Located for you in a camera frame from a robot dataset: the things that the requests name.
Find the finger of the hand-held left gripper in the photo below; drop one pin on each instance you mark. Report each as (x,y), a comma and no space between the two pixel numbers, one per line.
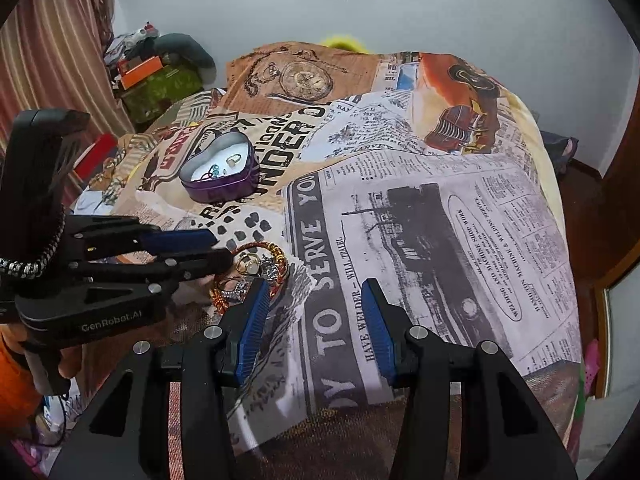
(200,266)
(175,241)

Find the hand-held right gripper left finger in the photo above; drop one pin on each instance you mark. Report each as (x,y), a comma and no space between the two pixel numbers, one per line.
(248,332)

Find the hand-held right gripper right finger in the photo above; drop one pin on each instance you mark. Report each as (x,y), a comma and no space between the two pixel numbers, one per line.
(380,332)

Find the rings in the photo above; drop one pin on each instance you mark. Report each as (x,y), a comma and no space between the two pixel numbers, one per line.
(220,300)

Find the purple heart-shaped tin box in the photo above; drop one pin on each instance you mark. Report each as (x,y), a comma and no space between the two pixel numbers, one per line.
(220,185)

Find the red gold thread bangle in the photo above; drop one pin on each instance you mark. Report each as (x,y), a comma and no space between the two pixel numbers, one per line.
(280,260)

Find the person's left forearm orange sleeve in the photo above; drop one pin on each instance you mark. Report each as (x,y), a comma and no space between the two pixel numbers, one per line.
(17,375)

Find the person's left hand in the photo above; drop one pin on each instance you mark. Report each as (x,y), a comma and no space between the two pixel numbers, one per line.
(71,362)

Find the red box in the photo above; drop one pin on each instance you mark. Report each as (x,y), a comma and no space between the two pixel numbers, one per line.
(97,155)

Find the printed newspaper pattern blanket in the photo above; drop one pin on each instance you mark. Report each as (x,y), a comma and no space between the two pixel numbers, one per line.
(450,260)

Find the striped brown curtain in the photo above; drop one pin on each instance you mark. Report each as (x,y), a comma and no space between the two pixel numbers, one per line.
(50,50)

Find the green fabric bag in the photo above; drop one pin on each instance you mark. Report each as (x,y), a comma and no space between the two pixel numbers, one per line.
(160,90)

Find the orange box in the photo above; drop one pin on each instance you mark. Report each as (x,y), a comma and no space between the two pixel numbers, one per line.
(140,70)

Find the white cluttered packets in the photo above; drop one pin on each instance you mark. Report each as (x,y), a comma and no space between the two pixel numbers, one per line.
(130,40)

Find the grey cloth bundle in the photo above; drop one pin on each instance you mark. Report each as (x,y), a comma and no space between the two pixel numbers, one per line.
(187,50)

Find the pink plastic item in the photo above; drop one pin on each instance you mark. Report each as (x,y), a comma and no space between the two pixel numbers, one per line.
(591,365)

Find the framed mirror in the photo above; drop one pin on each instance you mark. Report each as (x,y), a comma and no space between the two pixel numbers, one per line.
(617,340)

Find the dark cloth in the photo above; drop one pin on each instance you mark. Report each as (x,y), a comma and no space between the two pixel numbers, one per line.
(557,147)

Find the yellow fluffy cushion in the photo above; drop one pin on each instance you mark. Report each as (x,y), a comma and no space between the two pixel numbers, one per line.
(345,44)

